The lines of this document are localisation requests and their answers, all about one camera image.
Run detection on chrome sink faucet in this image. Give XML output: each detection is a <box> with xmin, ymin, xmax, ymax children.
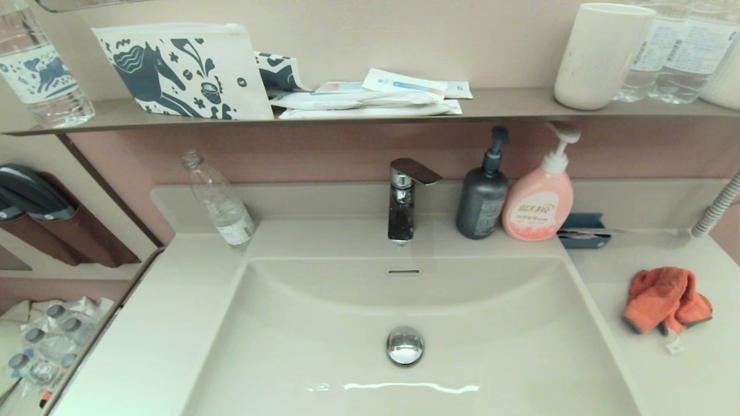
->
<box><xmin>387</xmin><ymin>158</ymin><xmax>443</xmax><ymax>246</ymax></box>

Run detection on orange microfibre cloth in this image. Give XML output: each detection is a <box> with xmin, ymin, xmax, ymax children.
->
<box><xmin>623</xmin><ymin>266</ymin><xmax>713</xmax><ymax>354</ymax></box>

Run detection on white ceramic sink basin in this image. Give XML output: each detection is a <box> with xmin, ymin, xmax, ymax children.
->
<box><xmin>184</xmin><ymin>256</ymin><xmax>642</xmax><ymax>416</ymax></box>

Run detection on flat white packet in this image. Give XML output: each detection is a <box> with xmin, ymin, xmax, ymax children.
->
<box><xmin>277</xmin><ymin>99</ymin><xmax>463</xmax><ymax>120</ymax></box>

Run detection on dark grey pump bottle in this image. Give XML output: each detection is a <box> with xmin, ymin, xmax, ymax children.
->
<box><xmin>456</xmin><ymin>126</ymin><xmax>510</xmax><ymax>240</ymax></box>

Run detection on long white packet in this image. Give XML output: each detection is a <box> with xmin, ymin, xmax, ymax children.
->
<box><xmin>269</xmin><ymin>90</ymin><xmax>446</xmax><ymax>110</ymax></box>

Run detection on packet with orange blue print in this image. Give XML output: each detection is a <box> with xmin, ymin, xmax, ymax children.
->
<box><xmin>312</xmin><ymin>81</ymin><xmax>371</xmax><ymax>95</ymax></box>

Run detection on white packet with blue stripe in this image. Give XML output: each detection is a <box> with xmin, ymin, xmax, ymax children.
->
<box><xmin>362</xmin><ymin>68</ymin><xmax>449</xmax><ymax>98</ymax></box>

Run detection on chrome drain stopper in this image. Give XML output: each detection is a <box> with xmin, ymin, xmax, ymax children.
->
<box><xmin>386</xmin><ymin>326</ymin><xmax>426</xmax><ymax>367</ymax></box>

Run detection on clear empty plastic bottle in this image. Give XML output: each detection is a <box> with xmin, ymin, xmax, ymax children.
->
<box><xmin>180</xmin><ymin>149</ymin><xmax>258</xmax><ymax>253</ymax></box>

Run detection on small horse print pouch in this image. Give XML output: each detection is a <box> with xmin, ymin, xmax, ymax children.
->
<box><xmin>254</xmin><ymin>52</ymin><xmax>312</xmax><ymax>93</ymax></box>

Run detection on pink soap pump bottle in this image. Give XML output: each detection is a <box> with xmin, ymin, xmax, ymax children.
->
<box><xmin>501</xmin><ymin>121</ymin><xmax>582</xmax><ymax>242</ymax></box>

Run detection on blue plastic box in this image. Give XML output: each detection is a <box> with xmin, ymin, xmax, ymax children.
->
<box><xmin>558</xmin><ymin>213</ymin><xmax>612</xmax><ymax>249</ymax></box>

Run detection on large horse print pouch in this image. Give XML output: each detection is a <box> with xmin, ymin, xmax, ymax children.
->
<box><xmin>91</xmin><ymin>23</ymin><xmax>275</xmax><ymax>121</ymax></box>

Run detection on white plastic cup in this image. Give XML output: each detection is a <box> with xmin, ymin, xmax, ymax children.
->
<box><xmin>554</xmin><ymin>2</ymin><xmax>657</xmax><ymax>111</ymax></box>

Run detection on water bottle with white label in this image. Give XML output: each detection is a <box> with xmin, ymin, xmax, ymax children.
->
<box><xmin>649</xmin><ymin>0</ymin><xmax>740</xmax><ymax>105</ymax></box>
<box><xmin>613</xmin><ymin>0</ymin><xmax>689</xmax><ymax>103</ymax></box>

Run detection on dark grey slipper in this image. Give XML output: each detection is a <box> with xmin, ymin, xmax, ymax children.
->
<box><xmin>0</xmin><ymin>164</ymin><xmax>76</xmax><ymax>220</ymax></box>
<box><xmin>0</xmin><ymin>196</ymin><xmax>25</xmax><ymax>222</ymax></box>

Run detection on shrink-wrapped bottle pack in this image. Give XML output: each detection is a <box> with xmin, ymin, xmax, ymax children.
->
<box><xmin>0</xmin><ymin>296</ymin><xmax>116</xmax><ymax>405</ymax></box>

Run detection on bottle with blue deer label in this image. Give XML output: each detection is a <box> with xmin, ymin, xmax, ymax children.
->
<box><xmin>0</xmin><ymin>0</ymin><xmax>96</xmax><ymax>129</ymax></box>

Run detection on white ribbed container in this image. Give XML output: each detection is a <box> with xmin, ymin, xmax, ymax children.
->
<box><xmin>698</xmin><ymin>35</ymin><xmax>740</xmax><ymax>112</ymax></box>

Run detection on grey brown wall shelf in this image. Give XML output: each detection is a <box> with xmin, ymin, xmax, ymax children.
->
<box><xmin>0</xmin><ymin>87</ymin><xmax>740</xmax><ymax>137</ymax></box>

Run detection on brown wall pocket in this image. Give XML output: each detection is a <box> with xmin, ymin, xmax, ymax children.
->
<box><xmin>0</xmin><ymin>173</ymin><xmax>141</xmax><ymax>268</ymax></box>

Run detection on white corrugated hose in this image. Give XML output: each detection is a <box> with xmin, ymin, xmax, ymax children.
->
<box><xmin>691</xmin><ymin>172</ymin><xmax>740</xmax><ymax>238</ymax></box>

